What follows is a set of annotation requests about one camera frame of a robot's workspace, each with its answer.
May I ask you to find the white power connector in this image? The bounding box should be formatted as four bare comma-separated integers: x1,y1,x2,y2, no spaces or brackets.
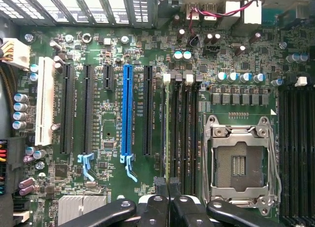
0,37,32,72

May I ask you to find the RAM slot with black latch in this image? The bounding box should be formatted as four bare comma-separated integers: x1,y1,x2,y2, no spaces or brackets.
192,74,203,197
303,85,315,225
279,85,290,222
171,70,184,186

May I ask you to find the long black expansion slot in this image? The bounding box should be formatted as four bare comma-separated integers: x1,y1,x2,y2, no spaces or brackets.
60,64,75,155
142,65,154,156
80,64,95,155

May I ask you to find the blue expansion slot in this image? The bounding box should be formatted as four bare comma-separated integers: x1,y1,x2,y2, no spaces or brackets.
120,64,134,157

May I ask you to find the white PCI expansion slot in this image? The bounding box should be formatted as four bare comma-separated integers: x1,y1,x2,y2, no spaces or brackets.
34,56,56,146

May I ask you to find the light blue card clip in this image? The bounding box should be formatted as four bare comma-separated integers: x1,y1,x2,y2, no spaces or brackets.
77,152,95,182
119,154,138,184

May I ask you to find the black sleeved cable bundle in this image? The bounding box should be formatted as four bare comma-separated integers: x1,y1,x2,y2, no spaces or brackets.
0,64,15,119

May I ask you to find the silver finned heat sink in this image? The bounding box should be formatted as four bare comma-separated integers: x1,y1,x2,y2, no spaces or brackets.
58,194,107,227

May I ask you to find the red and pink wire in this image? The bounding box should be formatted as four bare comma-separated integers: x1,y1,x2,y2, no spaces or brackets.
186,0,261,38

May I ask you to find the grey metal PC case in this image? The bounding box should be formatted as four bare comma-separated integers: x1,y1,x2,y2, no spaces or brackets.
0,0,315,227

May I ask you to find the black main power connector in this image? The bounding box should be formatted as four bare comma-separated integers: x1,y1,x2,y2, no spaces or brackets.
0,137,27,200

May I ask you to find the RAM slot with white latch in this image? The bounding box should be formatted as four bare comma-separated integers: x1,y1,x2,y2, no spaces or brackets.
289,76,308,223
161,73,171,186
183,73,194,195

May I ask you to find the green motherboard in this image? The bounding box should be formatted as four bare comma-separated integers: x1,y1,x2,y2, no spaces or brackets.
9,22,315,227

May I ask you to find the silver CPU socket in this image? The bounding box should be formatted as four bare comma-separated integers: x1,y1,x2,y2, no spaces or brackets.
202,115,283,216

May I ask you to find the short black expansion slot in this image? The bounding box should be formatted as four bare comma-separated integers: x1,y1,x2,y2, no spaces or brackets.
102,64,115,91

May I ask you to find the metal wire locking lever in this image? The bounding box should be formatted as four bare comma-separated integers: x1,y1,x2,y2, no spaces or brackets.
202,115,217,200
267,127,283,209

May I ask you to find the silver rear port block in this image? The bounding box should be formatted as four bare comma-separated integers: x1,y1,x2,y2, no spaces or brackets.
184,0,242,29

